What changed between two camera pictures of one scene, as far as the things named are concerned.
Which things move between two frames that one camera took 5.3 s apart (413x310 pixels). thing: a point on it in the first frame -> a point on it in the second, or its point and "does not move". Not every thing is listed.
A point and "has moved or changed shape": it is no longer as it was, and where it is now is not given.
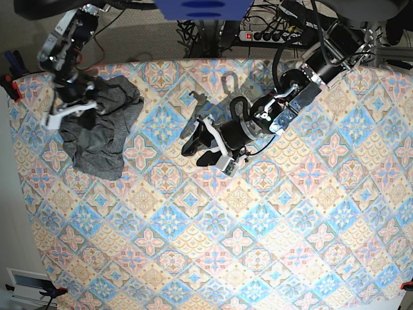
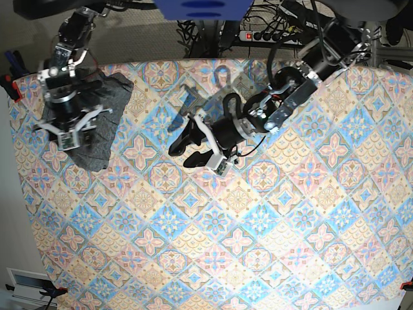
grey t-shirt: [96, 137] has moved or changed shape
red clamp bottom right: [407, 285] does not move
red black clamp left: [17, 70] does not move
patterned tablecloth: [319, 216] does not move
